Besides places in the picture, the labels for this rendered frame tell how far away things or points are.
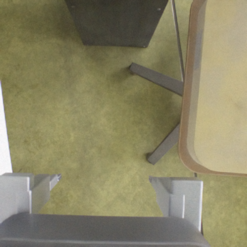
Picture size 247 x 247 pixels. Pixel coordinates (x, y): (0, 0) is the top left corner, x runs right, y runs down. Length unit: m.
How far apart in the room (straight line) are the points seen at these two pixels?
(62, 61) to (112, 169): 0.45
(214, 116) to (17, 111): 0.83
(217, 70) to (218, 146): 0.14
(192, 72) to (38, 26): 0.76
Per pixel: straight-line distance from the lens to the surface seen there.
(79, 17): 0.91
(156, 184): 0.16
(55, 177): 0.17
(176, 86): 1.14
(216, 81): 0.61
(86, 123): 1.20
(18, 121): 1.25
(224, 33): 0.63
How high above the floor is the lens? 1.19
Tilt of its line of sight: 88 degrees down
